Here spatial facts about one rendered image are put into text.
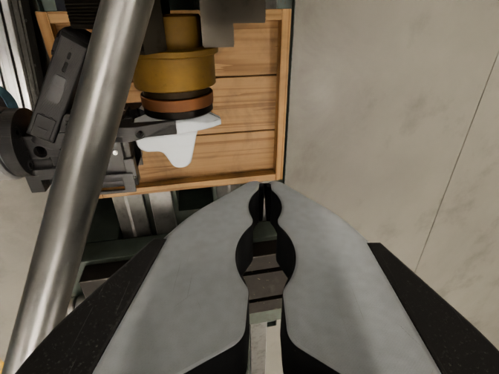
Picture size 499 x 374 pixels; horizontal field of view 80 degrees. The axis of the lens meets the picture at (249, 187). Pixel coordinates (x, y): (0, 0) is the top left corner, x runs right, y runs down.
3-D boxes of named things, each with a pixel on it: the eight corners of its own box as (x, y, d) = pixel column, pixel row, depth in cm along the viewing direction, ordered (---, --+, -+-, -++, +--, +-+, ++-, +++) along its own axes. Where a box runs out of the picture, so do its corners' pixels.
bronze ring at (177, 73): (104, 15, 24) (129, 127, 29) (220, 13, 25) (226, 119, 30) (123, 13, 32) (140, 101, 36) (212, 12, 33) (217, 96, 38)
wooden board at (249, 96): (45, 11, 44) (33, 11, 40) (284, 8, 49) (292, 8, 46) (99, 188, 59) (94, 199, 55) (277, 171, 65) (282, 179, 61)
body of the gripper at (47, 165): (149, 162, 39) (48, 169, 37) (137, 95, 35) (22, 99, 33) (142, 192, 33) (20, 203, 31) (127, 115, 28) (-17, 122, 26)
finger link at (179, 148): (222, 157, 37) (143, 163, 35) (220, 109, 34) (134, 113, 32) (225, 169, 34) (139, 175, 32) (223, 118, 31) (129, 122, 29)
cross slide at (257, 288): (85, 265, 60) (78, 282, 56) (290, 237, 67) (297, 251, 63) (107, 322, 69) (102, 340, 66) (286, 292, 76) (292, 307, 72)
